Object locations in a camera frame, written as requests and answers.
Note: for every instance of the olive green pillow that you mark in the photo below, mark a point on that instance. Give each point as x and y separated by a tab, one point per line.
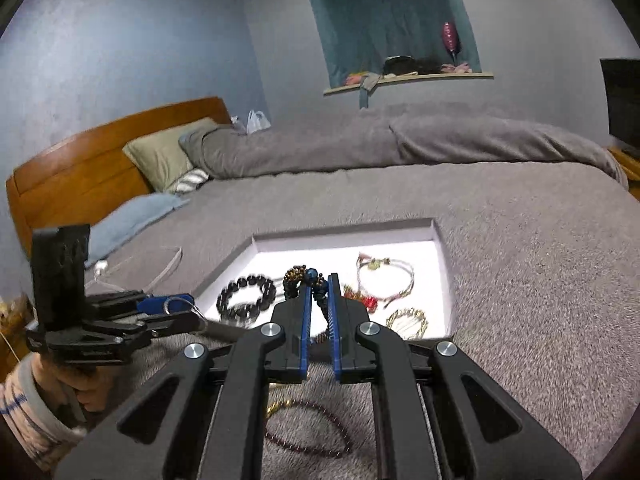
160	155

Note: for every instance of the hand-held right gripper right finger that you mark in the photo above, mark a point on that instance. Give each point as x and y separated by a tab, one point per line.
336	320

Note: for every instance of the grey duvet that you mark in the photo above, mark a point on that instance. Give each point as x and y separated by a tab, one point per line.
350	145

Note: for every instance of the wooden windowsill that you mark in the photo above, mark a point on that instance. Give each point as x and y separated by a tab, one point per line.
425	79

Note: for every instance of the light blue cloth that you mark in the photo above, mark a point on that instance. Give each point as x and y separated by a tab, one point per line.
135	220

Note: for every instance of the grey bed cover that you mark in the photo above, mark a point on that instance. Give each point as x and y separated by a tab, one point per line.
525	260

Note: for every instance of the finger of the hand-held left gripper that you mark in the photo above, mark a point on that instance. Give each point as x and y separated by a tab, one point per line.
170	324
165	304

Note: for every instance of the teal curtain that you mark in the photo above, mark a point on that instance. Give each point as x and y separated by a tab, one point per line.
380	20

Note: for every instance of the wooden screen stand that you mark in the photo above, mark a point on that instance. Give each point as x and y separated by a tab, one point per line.
627	165

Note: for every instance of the person's left hand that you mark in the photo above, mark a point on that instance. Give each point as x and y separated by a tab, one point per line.
92	392

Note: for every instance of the black cloth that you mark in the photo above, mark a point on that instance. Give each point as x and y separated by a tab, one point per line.
410	66

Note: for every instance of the silver metal bangle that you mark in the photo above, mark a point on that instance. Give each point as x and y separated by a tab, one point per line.
202	308

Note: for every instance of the shallow grey cardboard box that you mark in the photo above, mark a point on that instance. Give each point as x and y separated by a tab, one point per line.
310	260

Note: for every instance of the pink cloth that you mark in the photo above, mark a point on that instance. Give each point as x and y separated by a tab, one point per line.
355	80

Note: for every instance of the grey hanging cloth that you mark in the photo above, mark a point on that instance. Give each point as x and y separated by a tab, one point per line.
369	87

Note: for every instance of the wooden headboard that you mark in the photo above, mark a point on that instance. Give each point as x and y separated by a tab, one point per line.
75	180

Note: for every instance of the white plastic bag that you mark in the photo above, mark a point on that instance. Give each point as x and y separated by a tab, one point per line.
257	122

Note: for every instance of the striped pillow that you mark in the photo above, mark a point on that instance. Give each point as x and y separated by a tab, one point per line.
190	180

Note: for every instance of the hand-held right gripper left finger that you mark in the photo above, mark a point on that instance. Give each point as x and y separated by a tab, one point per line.
305	320

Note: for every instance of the black flat screen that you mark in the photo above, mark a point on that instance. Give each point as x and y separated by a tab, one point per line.
625	100

